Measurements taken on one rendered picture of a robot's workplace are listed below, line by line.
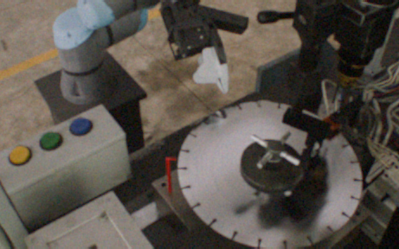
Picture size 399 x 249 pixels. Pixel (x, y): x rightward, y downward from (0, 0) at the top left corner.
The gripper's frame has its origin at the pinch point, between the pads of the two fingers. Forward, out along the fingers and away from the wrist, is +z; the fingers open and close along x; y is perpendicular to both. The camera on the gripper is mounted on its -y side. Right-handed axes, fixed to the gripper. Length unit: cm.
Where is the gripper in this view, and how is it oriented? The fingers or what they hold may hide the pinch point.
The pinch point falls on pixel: (227, 86)
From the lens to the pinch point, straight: 84.8
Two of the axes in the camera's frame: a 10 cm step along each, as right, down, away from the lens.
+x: 2.3, -2.1, -9.5
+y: -9.1, 3.0, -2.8
